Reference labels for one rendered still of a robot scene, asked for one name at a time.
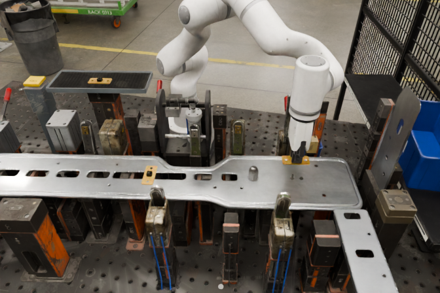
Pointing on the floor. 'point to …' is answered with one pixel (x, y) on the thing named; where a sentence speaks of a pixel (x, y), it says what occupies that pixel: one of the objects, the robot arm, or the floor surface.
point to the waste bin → (33, 33)
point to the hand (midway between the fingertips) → (296, 154)
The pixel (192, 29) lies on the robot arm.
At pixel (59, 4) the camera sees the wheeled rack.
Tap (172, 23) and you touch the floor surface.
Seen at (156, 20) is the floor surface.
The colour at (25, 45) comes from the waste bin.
